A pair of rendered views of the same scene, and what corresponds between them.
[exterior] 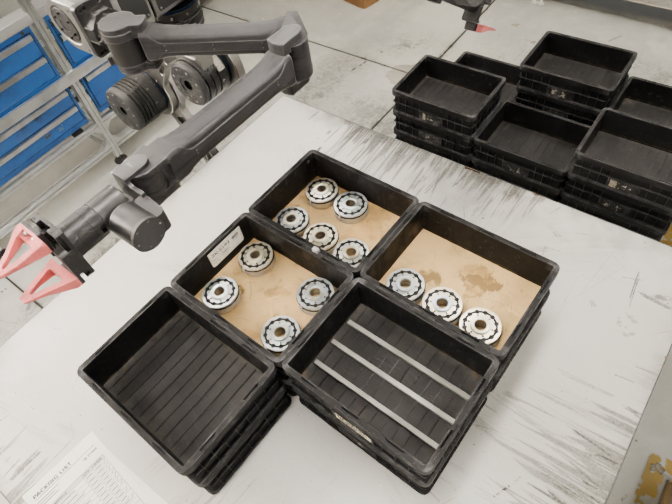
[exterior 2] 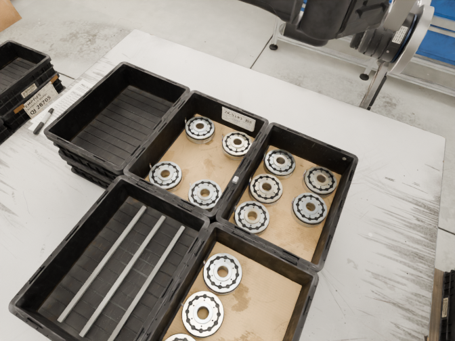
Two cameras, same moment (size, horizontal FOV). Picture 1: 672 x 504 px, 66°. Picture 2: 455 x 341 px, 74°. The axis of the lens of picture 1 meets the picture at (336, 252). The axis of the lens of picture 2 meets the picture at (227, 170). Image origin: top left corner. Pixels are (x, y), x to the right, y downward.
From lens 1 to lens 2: 79 cm
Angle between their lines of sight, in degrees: 36
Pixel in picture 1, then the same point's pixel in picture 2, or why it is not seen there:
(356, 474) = not seen: hidden behind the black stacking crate
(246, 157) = (359, 126)
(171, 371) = (139, 117)
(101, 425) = not seen: hidden behind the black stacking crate
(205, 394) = (120, 140)
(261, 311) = (189, 160)
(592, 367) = not seen: outside the picture
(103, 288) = (217, 74)
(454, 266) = (258, 325)
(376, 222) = (298, 237)
